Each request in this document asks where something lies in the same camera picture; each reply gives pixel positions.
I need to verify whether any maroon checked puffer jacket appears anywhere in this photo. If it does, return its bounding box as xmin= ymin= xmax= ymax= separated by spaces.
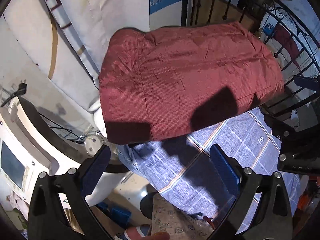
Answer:
xmin=99 ymin=21 xmax=284 ymax=145

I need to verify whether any blue plaid bed sheet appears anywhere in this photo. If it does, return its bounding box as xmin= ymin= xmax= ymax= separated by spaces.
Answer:
xmin=116 ymin=106 xmax=302 ymax=234

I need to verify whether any dark red blanket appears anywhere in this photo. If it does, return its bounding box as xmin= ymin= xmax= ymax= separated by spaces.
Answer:
xmin=273 ymin=25 xmax=299 ymax=60

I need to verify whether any white medical machine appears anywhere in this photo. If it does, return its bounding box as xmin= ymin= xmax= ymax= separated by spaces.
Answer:
xmin=1 ymin=97 xmax=79 ymax=204

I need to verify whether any floral patterned cushion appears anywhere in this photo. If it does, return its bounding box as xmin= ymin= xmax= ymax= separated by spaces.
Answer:
xmin=150 ymin=193 xmax=214 ymax=240

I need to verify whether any wooden slatted board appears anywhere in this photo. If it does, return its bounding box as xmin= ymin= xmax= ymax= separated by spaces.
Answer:
xmin=189 ymin=0 xmax=259 ymax=31

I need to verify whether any black iron bed frame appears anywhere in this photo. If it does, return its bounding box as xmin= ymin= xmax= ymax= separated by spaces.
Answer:
xmin=181 ymin=0 xmax=319 ymax=121

